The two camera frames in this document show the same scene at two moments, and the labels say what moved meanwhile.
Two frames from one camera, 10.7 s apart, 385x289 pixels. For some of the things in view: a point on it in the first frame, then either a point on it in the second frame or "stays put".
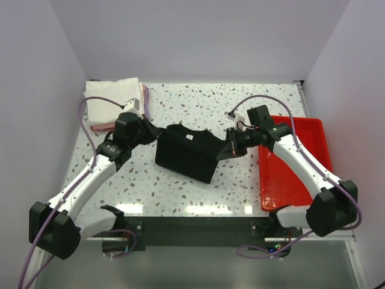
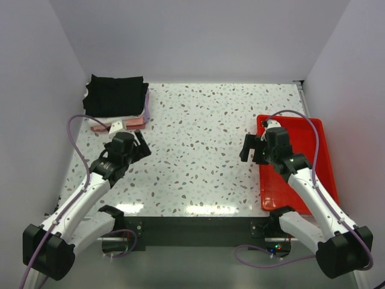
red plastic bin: (279, 186) stays put
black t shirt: (188, 152) -> (108, 97)
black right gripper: (229, 150) -> (250, 142)
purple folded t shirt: (147, 108) stays put
